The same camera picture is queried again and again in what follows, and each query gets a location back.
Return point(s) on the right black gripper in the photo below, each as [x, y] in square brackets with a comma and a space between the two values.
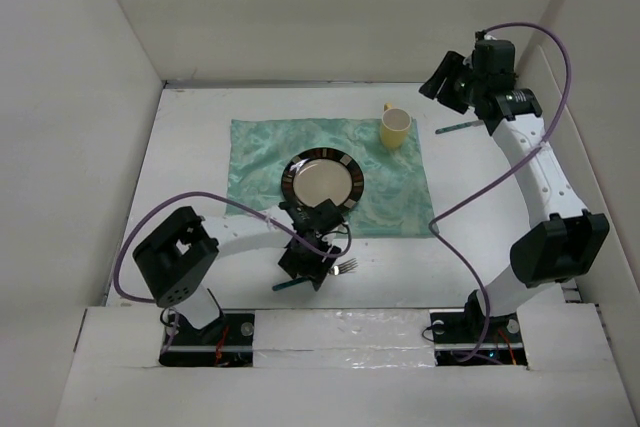
[451, 66]

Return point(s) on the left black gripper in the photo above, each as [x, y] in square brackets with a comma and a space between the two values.
[313, 270]

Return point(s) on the knife with green handle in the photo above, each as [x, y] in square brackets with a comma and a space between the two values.
[458, 127]

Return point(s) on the fork with green handle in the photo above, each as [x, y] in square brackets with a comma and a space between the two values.
[335, 270]

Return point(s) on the yellow mug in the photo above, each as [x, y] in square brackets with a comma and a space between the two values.
[394, 127]

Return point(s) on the dark round plate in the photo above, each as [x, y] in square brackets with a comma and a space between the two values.
[320, 174]

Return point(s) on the green patterned cloth placemat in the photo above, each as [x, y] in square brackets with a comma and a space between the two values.
[396, 200]

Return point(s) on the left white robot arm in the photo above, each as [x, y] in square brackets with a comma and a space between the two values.
[176, 256]

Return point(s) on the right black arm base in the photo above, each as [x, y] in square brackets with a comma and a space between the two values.
[455, 339]

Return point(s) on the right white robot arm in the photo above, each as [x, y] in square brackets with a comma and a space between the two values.
[565, 237]

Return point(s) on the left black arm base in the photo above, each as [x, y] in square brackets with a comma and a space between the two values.
[230, 346]

